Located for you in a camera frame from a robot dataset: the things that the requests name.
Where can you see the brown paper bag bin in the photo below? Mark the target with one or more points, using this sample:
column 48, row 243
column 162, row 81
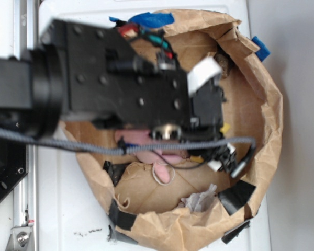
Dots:
column 146, row 211

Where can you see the blue tape right piece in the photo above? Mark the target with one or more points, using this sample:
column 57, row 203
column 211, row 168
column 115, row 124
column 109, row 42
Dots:
column 263, row 52

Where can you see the pink plush toy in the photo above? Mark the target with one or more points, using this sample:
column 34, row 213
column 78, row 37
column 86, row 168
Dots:
column 159, row 166

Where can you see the white plastic tray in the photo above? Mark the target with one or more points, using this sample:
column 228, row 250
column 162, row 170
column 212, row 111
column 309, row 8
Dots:
column 70, row 218

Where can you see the metal corner bracket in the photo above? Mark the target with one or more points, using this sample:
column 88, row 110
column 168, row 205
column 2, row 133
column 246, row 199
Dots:
column 21, row 239

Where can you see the blue tape top piece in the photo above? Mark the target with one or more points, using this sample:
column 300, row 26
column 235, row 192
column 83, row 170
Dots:
column 152, row 20

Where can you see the brown rock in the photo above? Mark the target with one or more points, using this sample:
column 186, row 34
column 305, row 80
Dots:
column 225, row 63

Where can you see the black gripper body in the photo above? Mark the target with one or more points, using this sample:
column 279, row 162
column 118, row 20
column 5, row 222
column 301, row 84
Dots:
column 110, row 84

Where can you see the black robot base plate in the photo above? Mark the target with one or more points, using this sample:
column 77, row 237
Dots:
column 13, row 166

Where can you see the aluminium extrusion rail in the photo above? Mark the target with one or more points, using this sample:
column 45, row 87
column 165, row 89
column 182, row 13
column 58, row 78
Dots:
column 26, row 16

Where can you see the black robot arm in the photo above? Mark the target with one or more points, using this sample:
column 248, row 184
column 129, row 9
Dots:
column 32, row 93

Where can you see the yellow sponge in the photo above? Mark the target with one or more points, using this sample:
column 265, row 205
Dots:
column 225, row 128

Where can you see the crumpled grey tissue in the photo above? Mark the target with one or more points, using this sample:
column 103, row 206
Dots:
column 201, row 201

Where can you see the blue tape piece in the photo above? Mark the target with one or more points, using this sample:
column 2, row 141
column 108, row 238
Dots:
column 263, row 52
column 152, row 20

